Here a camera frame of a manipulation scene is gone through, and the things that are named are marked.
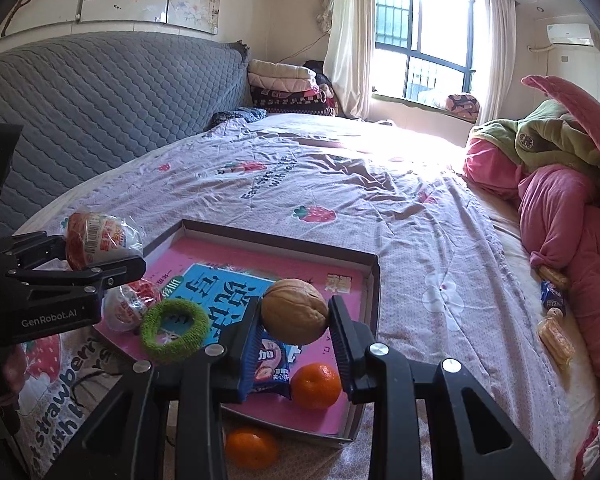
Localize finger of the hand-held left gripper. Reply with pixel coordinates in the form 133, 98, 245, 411
0, 231, 68, 273
7, 255, 147, 293

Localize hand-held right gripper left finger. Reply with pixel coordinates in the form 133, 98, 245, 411
45, 296, 266, 480

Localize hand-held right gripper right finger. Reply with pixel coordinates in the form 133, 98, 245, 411
327, 296, 556, 480

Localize dark blue cookie packet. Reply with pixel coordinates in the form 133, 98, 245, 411
252, 330, 293, 401

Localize red and white toy egg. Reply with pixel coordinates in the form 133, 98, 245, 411
65, 211, 143, 272

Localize walnut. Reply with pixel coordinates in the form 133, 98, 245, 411
260, 278, 330, 346

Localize green knitted ring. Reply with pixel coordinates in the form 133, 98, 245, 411
140, 299, 212, 365

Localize shallow cardboard box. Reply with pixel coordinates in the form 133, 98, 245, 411
92, 219, 381, 450

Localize person's left hand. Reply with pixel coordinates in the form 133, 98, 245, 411
0, 342, 28, 401

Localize blue and white toy egg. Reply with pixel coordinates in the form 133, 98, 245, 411
102, 278, 163, 335

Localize orange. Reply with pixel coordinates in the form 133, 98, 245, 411
290, 362, 342, 410
225, 426, 280, 471

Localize grey quilted headboard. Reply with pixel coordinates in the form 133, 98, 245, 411
0, 31, 251, 233

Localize dark blue cloth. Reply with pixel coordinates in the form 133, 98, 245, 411
210, 106, 268, 130

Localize small blue snack packet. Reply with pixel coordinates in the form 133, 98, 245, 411
540, 281, 567, 311

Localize small yellow biscuit packet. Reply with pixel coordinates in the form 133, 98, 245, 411
539, 265, 571, 289

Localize dark patterned folded blanket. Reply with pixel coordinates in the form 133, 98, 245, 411
250, 85, 338, 117

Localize cream folded quilt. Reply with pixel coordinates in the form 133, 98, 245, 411
247, 59, 318, 93

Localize pink and green blankets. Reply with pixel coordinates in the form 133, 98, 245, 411
462, 75, 600, 401

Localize patterned pillow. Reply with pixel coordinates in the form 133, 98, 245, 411
445, 92, 481, 121

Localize black cloth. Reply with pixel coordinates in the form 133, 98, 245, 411
302, 60, 333, 86

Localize green blanket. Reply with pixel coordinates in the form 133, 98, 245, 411
472, 99, 600, 233

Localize white curtain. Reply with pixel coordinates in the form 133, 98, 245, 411
472, 0, 518, 126
322, 0, 378, 121

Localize black framed window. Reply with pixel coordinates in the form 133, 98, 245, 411
375, 0, 481, 111

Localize white air conditioner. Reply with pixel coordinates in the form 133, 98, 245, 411
546, 22, 596, 47

